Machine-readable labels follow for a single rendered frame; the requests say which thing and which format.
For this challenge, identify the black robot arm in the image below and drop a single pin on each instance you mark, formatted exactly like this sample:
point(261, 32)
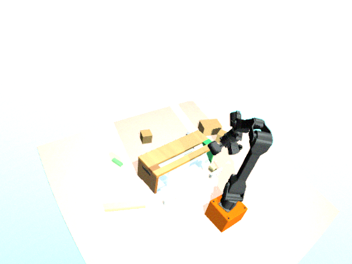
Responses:
point(259, 142)

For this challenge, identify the small green block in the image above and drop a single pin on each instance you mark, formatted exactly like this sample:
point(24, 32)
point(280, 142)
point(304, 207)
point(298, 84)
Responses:
point(117, 162)

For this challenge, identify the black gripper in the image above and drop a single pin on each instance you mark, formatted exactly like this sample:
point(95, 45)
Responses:
point(215, 148)

